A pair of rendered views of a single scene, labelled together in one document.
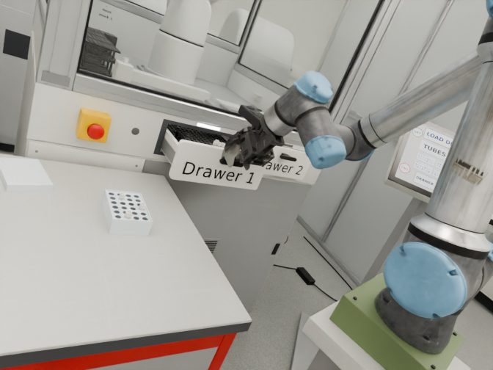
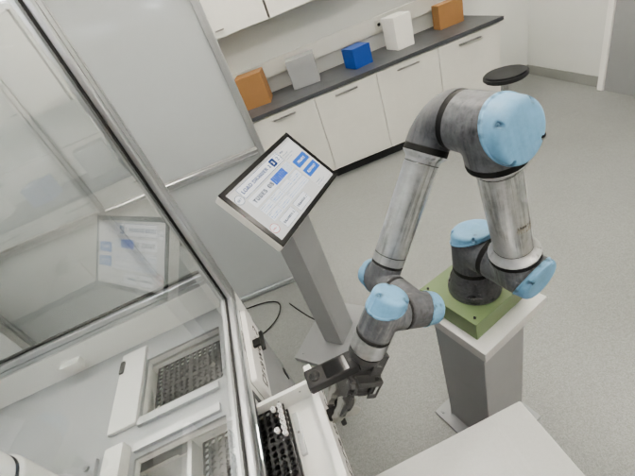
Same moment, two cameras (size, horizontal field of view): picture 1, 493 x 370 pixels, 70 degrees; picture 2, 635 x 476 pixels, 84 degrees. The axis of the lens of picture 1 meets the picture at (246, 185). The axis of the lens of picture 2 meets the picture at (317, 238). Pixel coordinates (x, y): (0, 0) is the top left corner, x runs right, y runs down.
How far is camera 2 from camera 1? 0.87 m
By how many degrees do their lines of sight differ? 52
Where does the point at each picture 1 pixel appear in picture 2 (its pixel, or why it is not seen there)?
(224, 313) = (527, 423)
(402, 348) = (507, 298)
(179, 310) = (552, 464)
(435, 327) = not seen: hidden behind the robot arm
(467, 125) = (512, 213)
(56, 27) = not seen: outside the picture
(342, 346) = (503, 335)
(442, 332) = not seen: hidden behind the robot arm
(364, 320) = (489, 315)
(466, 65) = (427, 177)
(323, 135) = (434, 307)
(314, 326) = (489, 352)
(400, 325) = (495, 294)
